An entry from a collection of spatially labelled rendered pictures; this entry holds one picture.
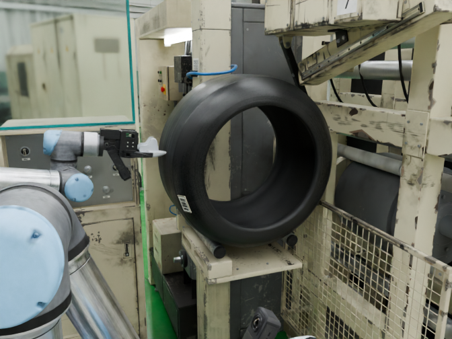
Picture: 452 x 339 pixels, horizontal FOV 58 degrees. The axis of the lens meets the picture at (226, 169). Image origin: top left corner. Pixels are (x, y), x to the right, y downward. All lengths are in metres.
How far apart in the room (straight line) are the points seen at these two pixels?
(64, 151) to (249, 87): 0.58
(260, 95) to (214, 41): 0.44
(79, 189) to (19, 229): 0.69
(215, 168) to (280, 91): 0.53
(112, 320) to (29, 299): 0.24
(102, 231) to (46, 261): 1.47
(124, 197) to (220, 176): 0.48
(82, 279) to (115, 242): 1.31
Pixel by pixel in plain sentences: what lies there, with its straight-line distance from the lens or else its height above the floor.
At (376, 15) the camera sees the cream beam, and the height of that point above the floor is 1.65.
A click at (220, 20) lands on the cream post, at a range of 1.69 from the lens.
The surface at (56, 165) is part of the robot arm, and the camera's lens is 1.30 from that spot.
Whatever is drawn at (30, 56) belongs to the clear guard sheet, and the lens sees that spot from 1.85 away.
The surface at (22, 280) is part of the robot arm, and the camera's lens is 0.50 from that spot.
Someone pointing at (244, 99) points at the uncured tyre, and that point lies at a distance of 1.29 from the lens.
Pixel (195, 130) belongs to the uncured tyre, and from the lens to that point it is 1.26.
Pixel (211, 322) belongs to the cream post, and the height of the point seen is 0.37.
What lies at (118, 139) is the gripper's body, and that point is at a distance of 1.31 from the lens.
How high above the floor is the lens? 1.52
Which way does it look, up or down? 14 degrees down
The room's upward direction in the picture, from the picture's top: straight up
